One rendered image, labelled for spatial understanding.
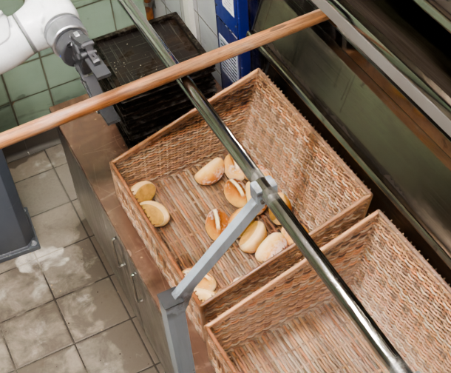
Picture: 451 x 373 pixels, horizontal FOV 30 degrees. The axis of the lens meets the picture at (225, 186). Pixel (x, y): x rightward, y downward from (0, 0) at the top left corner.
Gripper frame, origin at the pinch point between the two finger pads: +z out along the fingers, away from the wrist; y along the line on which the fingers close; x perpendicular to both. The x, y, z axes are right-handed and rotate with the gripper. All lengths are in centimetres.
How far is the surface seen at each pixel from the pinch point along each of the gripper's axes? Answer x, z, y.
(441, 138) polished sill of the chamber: -53, 43, 3
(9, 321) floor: 37, -49, 120
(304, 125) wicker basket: -50, -3, 35
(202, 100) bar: -17.3, 9.3, 2.3
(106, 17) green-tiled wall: -38, -124, 72
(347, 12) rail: -39, 29, -23
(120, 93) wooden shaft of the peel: -2.7, 1.4, -0.4
